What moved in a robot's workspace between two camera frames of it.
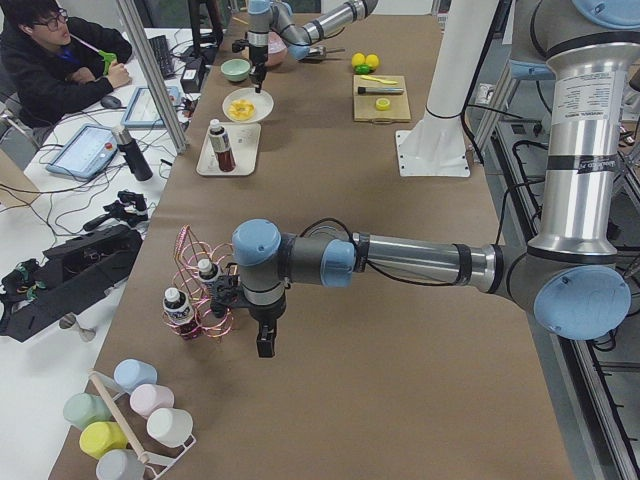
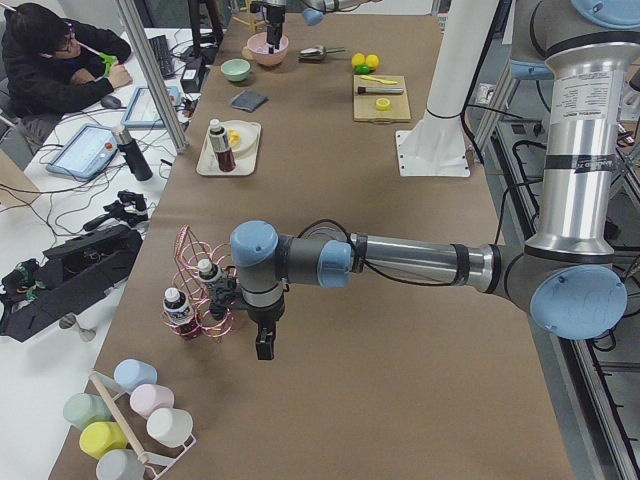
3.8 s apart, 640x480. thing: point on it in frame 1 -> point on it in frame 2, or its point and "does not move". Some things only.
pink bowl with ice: [276, 50] does not move
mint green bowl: [236, 69] does not move
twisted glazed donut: [240, 109] -> [234, 137]
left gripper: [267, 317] does not move
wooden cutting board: [365, 105] does not move
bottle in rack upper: [207, 270] does not move
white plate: [245, 105] -> [242, 137]
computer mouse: [111, 102] does not move
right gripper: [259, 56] -> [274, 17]
